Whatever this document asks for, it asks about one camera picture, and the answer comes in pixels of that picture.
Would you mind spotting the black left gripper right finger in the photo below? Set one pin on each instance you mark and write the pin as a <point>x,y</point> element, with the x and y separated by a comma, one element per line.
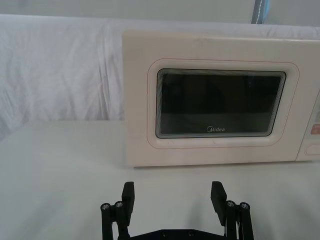
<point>219,200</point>

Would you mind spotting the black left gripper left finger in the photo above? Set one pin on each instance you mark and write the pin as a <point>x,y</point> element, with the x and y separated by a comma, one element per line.
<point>127,200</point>

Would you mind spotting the white table cloth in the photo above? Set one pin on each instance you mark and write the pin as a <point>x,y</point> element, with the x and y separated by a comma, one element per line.
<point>62,175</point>

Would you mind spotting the cream microwave oven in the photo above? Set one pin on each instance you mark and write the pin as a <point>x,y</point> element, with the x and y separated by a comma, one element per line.
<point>220,100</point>

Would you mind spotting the oven control panel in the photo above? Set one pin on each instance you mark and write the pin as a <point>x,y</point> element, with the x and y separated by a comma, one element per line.
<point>311,105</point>

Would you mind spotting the white curtain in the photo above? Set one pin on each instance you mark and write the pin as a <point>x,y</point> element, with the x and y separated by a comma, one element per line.
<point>60,60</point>

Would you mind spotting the grey striped post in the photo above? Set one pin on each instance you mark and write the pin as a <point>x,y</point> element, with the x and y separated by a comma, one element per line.
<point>260,11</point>

